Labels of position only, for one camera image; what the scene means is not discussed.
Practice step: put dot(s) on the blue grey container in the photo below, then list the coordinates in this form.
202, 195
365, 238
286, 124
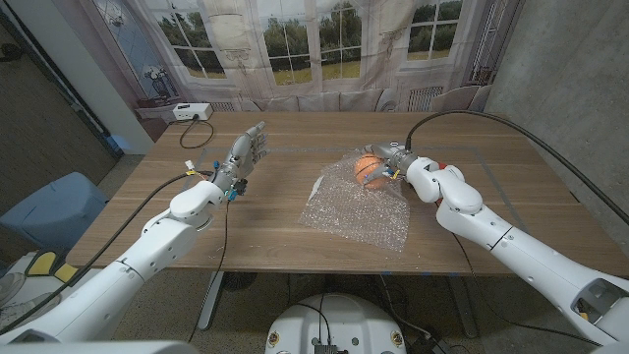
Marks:
54, 211

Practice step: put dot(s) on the black power brick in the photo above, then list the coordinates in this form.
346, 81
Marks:
441, 347

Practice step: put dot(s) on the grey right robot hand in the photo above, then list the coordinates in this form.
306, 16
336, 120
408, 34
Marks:
398, 156

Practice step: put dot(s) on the yellow black pad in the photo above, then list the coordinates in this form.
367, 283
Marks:
41, 263

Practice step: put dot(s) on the grey sneaker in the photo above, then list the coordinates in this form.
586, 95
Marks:
10, 285
24, 310

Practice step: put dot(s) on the red round lid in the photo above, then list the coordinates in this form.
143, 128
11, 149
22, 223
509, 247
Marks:
442, 166

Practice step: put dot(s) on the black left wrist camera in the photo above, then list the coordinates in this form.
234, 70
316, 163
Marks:
237, 188

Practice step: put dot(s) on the small orange basketball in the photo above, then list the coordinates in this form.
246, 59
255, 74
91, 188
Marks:
366, 164

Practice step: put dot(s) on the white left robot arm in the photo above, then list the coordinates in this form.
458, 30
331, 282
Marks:
142, 255

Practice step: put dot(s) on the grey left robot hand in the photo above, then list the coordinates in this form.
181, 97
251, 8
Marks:
241, 157

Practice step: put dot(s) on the grey table leg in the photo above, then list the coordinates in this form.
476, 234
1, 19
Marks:
463, 305
211, 300

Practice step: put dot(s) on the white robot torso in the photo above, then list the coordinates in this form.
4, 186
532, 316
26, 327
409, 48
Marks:
344, 319

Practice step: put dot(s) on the white power strip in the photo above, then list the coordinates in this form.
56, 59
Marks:
191, 111

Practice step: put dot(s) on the black round floor device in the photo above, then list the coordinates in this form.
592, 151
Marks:
241, 280

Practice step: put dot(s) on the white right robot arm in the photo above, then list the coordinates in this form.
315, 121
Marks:
491, 226

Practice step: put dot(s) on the clear bubble wrap sheet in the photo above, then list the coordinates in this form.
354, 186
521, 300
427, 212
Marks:
354, 216

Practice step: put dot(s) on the printed window backdrop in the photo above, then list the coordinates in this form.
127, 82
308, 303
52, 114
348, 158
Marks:
295, 49

